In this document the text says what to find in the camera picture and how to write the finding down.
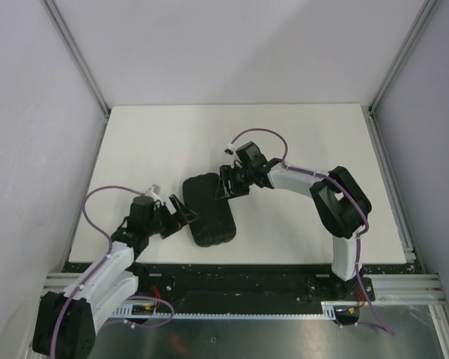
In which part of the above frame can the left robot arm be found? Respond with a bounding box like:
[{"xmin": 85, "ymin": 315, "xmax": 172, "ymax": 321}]
[{"xmin": 31, "ymin": 194, "xmax": 199, "ymax": 358}]

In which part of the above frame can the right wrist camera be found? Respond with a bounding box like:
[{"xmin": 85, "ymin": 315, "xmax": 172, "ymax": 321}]
[{"xmin": 224, "ymin": 142, "xmax": 236, "ymax": 156}]

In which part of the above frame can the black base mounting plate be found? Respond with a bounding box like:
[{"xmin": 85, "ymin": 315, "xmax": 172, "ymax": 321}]
[{"xmin": 61, "ymin": 261, "xmax": 416, "ymax": 315}]

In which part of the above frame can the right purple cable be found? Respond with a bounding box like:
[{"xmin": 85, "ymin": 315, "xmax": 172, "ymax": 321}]
[{"xmin": 230, "ymin": 128, "xmax": 396, "ymax": 334}]

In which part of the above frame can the grey slotted cable duct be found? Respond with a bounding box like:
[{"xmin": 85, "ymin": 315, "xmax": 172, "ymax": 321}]
[{"xmin": 110, "ymin": 300, "xmax": 336, "ymax": 320}]

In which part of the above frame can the aluminium frame post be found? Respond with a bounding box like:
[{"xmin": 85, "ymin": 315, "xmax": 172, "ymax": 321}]
[
  {"xmin": 368, "ymin": 0, "xmax": 441, "ymax": 113},
  {"xmin": 40, "ymin": 0, "xmax": 112, "ymax": 115}
]

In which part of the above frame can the right aluminium frame post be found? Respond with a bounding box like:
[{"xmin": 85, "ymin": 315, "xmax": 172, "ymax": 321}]
[{"xmin": 368, "ymin": 0, "xmax": 441, "ymax": 113}]

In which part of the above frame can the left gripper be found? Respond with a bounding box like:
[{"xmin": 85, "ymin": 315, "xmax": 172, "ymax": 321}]
[{"xmin": 144, "ymin": 194, "xmax": 198, "ymax": 239}]

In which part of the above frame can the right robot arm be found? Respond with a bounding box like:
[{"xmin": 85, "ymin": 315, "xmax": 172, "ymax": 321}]
[{"xmin": 215, "ymin": 141, "xmax": 372, "ymax": 300}]

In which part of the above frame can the black plastic tool case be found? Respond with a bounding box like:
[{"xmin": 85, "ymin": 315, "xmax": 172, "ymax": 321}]
[{"xmin": 182, "ymin": 173, "xmax": 236, "ymax": 247}]

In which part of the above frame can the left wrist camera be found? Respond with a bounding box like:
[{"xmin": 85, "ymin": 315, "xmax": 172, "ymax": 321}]
[{"xmin": 144, "ymin": 184, "xmax": 162, "ymax": 201}]

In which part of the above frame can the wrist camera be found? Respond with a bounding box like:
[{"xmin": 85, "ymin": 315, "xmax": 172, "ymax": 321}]
[
  {"xmin": 224, "ymin": 142, "xmax": 236, "ymax": 156},
  {"xmin": 144, "ymin": 184, "xmax": 162, "ymax": 201}
]

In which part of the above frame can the left aluminium frame post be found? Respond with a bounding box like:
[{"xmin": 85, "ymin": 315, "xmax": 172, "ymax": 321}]
[{"xmin": 40, "ymin": 0, "xmax": 112, "ymax": 115}]

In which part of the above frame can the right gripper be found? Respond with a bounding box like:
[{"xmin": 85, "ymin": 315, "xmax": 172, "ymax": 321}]
[{"xmin": 216, "ymin": 166, "xmax": 254, "ymax": 202}]

